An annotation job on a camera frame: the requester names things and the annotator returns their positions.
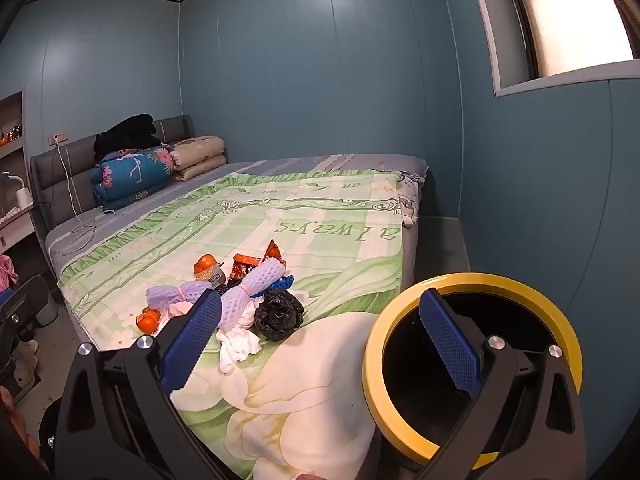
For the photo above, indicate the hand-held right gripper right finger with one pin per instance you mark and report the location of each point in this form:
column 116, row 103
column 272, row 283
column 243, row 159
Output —
column 450, row 342

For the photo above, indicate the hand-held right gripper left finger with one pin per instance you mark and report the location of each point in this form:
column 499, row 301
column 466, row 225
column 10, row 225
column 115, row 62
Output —
column 192, row 332

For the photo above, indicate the white tissue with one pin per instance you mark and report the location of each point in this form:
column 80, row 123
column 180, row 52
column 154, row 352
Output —
column 235, row 350

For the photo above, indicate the small grey container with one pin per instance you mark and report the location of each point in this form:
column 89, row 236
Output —
column 217, row 275

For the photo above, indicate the black trash bin yellow rim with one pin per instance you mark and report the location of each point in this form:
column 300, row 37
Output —
column 500, row 280

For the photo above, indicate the orange snack wrapper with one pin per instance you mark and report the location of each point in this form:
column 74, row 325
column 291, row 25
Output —
column 242, row 265

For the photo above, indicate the white plastic bag pink band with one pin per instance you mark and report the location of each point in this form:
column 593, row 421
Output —
column 260, row 280

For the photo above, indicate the black plastic bag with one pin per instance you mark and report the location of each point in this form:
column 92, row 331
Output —
column 277, row 315

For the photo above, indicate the blue plastic bag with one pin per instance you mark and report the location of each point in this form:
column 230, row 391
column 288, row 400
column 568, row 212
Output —
column 282, row 282

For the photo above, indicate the green floral blanket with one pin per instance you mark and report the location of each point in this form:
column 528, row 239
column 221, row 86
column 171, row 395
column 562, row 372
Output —
column 300, row 240

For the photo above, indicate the cartoon printed cloth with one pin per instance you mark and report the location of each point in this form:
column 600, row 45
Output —
column 407, row 200

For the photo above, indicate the folded blue floral quilt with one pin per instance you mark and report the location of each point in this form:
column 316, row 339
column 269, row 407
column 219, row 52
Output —
column 130, row 175

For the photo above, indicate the white shoes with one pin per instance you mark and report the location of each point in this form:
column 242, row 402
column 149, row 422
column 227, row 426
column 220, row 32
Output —
column 25, row 360

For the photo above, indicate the dark chair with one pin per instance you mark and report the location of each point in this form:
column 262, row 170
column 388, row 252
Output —
column 17, row 305

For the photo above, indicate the folded beige quilt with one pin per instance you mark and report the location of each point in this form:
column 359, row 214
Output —
column 200, row 152

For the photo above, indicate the pink cloth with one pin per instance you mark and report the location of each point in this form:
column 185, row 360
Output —
column 6, row 270

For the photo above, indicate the grey bed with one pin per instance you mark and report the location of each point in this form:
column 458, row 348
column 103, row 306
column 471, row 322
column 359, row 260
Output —
column 300, row 164

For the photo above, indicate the pile of black clothes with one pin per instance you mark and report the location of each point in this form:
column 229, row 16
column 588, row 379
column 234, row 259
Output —
column 125, row 132

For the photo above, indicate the grey padded headboard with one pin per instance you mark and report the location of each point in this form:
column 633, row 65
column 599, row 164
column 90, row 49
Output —
column 50, row 175

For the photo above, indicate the window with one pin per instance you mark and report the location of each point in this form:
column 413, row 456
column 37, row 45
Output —
column 575, row 20

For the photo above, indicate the wall socket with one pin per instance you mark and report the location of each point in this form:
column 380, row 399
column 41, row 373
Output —
column 58, row 137

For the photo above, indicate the white wall shelf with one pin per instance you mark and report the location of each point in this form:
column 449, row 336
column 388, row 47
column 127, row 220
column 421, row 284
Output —
column 15, row 160

